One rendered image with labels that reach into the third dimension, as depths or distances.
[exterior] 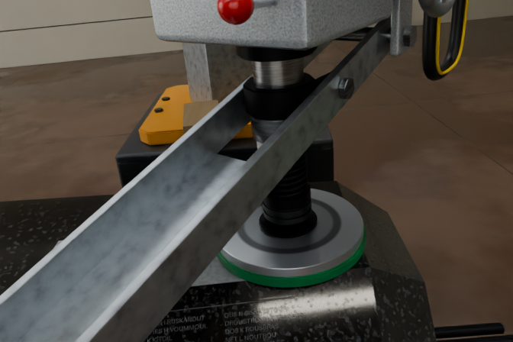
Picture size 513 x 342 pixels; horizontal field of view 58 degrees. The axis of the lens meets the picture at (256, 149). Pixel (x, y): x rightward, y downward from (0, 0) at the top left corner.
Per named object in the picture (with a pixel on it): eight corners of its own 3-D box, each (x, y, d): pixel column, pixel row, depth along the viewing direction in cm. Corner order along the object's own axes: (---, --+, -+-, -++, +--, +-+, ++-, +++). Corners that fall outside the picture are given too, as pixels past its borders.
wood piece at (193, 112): (186, 119, 135) (183, 102, 133) (220, 115, 136) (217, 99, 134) (185, 145, 117) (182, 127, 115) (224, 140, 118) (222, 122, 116)
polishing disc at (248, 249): (395, 227, 65) (395, 220, 65) (284, 301, 54) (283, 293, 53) (291, 181, 81) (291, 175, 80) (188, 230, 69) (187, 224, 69)
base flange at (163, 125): (169, 95, 175) (166, 83, 173) (298, 85, 173) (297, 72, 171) (137, 146, 130) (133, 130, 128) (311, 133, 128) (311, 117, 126)
